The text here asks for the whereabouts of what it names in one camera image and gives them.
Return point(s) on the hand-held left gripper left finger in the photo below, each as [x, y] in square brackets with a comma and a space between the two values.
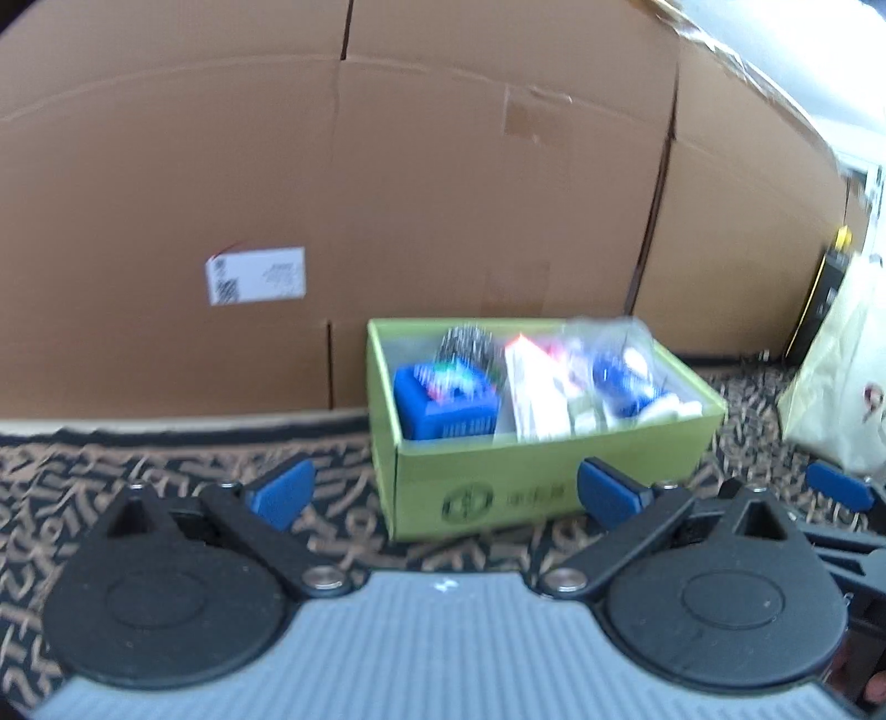
[284, 491]

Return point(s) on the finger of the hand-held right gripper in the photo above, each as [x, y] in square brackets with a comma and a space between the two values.
[837, 484]

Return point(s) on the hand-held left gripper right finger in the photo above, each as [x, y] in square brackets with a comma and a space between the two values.
[609, 495]

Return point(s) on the blue rectangular box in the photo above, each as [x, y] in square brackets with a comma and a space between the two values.
[619, 388]

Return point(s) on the green cardboard box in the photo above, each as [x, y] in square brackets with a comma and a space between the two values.
[484, 478]

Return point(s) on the blue cube box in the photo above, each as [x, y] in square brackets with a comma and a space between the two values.
[443, 408]

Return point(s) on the pale shopping bag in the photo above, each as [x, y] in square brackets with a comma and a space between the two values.
[841, 388]

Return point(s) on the black tan patterned mat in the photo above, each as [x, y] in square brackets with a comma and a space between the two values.
[138, 457]

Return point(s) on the clear plastic packet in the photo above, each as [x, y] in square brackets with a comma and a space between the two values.
[612, 336]

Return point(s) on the black yellow box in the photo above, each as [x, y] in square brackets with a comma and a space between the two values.
[824, 298]

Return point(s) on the silvery round object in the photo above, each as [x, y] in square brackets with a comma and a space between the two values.
[467, 346]

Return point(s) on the white shipping label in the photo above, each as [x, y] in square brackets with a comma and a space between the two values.
[256, 275]

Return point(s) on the large cardboard box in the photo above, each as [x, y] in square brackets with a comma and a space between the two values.
[747, 228]
[346, 173]

